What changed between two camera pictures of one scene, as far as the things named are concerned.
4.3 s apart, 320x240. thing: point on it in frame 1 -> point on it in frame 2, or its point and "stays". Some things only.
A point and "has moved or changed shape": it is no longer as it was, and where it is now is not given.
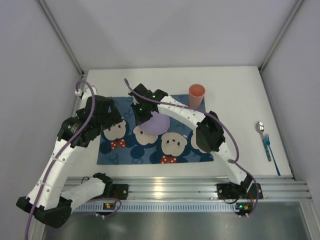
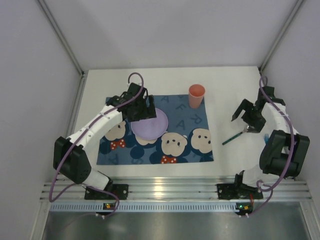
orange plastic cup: x=196 y=93 stays
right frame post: x=300 y=2 stays
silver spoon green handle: x=260 y=127 has moved or changed shape
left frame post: x=62 y=38 stays
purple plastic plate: x=158 y=124 has moved or changed shape
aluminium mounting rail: x=183 y=188 stays
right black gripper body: x=144 y=118 -> x=250 y=116
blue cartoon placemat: x=127 y=143 stays
